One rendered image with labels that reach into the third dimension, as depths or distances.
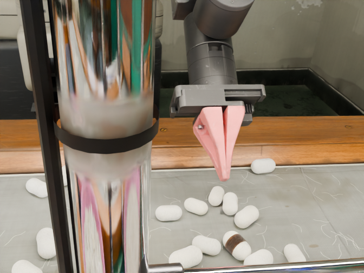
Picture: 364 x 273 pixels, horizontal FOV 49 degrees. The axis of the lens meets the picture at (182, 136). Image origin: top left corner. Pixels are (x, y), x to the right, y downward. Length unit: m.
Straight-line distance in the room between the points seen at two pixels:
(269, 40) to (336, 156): 2.09
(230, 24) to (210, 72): 0.06
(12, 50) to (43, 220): 0.84
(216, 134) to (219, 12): 0.13
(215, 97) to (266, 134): 0.23
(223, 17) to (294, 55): 2.42
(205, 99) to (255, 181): 0.19
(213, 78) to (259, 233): 0.19
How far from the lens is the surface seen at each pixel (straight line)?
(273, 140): 0.63
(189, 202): 0.50
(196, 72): 0.46
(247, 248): 0.45
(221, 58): 0.46
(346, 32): 2.59
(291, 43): 2.79
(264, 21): 2.66
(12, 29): 1.27
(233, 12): 0.42
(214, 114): 0.42
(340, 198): 0.59
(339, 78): 2.62
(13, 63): 1.30
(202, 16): 0.44
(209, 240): 0.45
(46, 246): 0.45
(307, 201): 0.57
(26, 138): 0.62
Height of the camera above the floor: 1.08
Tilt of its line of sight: 31 degrees down
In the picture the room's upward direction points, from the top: 4 degrees clockwise
